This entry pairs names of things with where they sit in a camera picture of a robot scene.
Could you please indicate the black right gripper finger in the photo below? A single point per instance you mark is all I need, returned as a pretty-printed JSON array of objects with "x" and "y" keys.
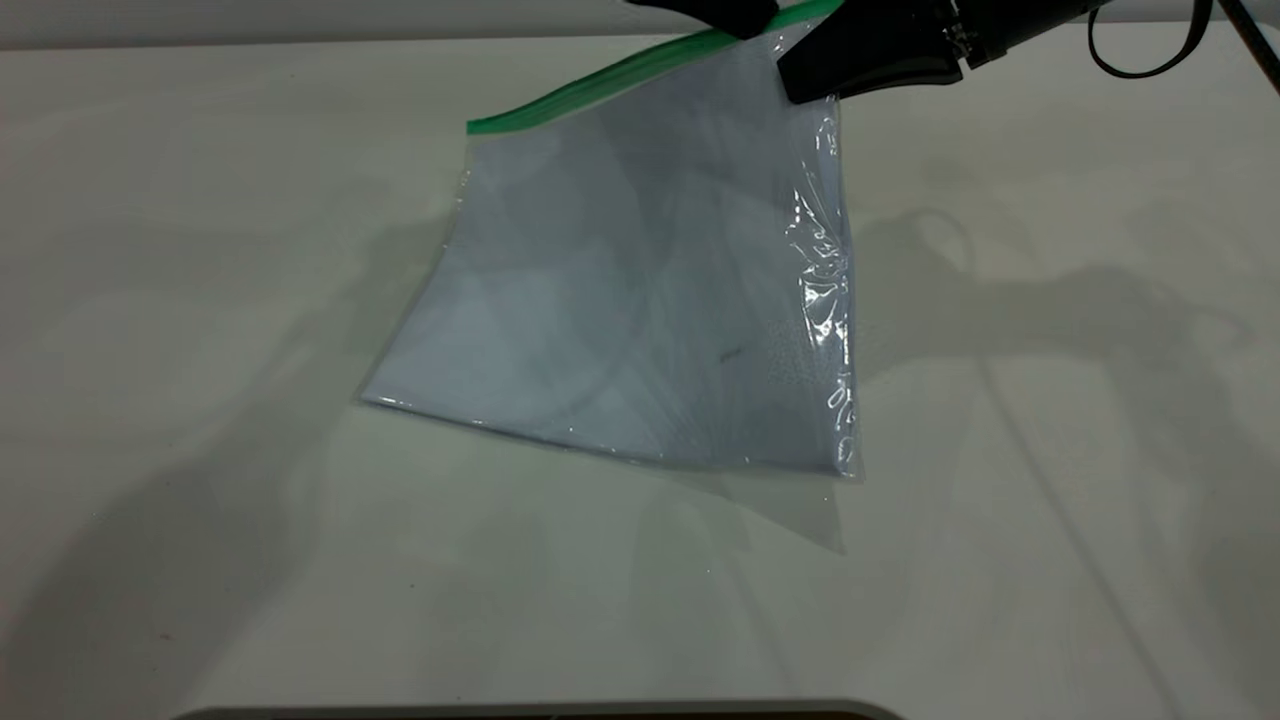
[{"x": 870, "y": 55}]

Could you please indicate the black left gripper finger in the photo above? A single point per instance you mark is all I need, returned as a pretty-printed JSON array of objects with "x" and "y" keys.
[{"x": 725, "y": 12}]

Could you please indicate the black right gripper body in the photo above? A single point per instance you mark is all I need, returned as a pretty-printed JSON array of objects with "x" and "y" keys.
[{"x": 1010, "y": 18}]

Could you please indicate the transparent zip bag green zipper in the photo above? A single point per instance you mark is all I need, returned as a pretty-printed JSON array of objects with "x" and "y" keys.
[{"x": 620, "y": 300}]

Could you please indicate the white paper stack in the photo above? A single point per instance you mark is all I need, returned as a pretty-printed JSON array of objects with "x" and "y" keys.
[{"x": 600, "y": 330}]

